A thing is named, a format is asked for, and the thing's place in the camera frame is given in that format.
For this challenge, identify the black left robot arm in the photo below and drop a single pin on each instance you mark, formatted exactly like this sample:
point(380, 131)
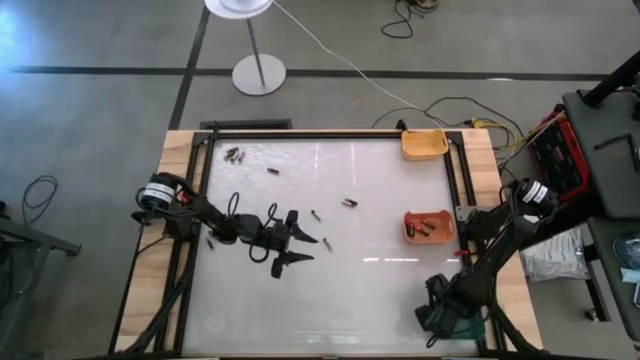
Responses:
point(210, 212)

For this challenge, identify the black pole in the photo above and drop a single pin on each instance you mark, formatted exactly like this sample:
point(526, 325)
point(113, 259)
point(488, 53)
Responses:
point(615, 80)

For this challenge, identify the round dark disc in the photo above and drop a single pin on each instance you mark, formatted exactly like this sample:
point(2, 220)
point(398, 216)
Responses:
point(629, 250)

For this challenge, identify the black diagonal stand bar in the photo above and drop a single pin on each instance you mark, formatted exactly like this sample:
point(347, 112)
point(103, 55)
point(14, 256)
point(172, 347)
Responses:
point(570, 220)

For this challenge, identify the grey metal stand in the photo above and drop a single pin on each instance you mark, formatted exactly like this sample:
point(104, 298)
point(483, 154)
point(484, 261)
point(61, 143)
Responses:
point(45, 240)

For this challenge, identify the dark side table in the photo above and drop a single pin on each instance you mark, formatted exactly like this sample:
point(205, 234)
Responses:
point(612, 300)

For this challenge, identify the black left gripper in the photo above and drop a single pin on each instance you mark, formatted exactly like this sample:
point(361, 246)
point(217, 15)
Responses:
point(277, 237)

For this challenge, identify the small grey caster wheel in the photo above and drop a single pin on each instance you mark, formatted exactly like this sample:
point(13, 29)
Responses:
point(592, 315)

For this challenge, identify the orange plastic bin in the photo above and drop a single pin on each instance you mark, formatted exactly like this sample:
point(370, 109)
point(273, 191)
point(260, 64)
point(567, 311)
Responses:
point(440, 235)

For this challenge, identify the black power plug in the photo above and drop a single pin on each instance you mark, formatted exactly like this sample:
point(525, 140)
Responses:
point(401, 124)

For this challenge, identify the grey side table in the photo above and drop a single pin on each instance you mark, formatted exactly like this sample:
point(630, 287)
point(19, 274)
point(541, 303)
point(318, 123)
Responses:
point(610, 175)

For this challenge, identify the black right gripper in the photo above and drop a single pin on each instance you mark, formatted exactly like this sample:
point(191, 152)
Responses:
point(440, 310)

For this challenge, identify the yellow plastic bin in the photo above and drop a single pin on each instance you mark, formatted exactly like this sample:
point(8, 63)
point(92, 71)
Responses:
point(425, 145)

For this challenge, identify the small silver battery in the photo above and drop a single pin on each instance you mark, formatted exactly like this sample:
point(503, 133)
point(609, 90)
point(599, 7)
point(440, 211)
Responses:
point(350, 202)

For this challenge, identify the black tool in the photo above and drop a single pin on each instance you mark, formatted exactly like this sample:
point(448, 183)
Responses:
point(612, 141)

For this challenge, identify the white plastic bag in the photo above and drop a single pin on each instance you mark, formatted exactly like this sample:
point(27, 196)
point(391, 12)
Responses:
point(555, 260)

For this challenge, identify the white floor lamp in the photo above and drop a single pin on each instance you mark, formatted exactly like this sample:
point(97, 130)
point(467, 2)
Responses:
point(259, 75)

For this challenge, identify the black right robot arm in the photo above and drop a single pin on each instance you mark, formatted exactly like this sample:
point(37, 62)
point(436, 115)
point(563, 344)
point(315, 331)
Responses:
point(500, 250)

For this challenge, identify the black metal table frame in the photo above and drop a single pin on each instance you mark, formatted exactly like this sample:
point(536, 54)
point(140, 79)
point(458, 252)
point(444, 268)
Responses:
point(325, 134)

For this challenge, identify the red and black toolbox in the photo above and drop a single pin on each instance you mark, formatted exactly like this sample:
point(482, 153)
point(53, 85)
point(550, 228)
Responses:
point(560, 150)

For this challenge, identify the black and red battery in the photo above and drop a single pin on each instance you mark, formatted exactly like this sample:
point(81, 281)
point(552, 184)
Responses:
point(410, 230)
point(428, 223)
point(423, 231)
point(327, 244)

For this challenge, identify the light blue paper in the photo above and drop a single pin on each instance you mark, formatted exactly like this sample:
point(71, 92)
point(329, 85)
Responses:
point(631, 275)

